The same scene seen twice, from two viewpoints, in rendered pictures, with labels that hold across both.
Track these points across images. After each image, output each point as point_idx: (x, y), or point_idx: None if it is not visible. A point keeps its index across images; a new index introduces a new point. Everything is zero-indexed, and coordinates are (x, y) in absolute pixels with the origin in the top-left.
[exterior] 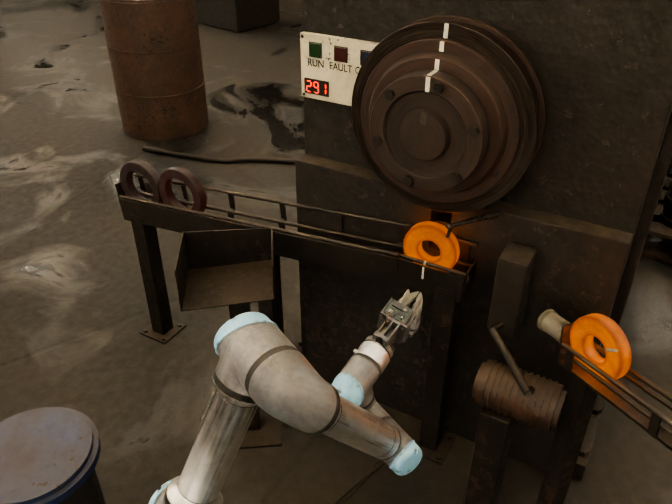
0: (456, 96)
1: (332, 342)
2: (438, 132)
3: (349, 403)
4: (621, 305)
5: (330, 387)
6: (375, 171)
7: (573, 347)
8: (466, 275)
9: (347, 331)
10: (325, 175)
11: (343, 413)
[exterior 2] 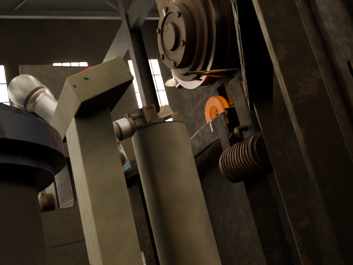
0: (170, 6)
1: (221, 242)
2: (170, 28)
3: (56, 101)
4: (346, 93)
5: (39, 84)
6: (182, 84)
7: None
8: (224, 110)
9: (223, 224)
10: (187, 118)
11: (45, 97)
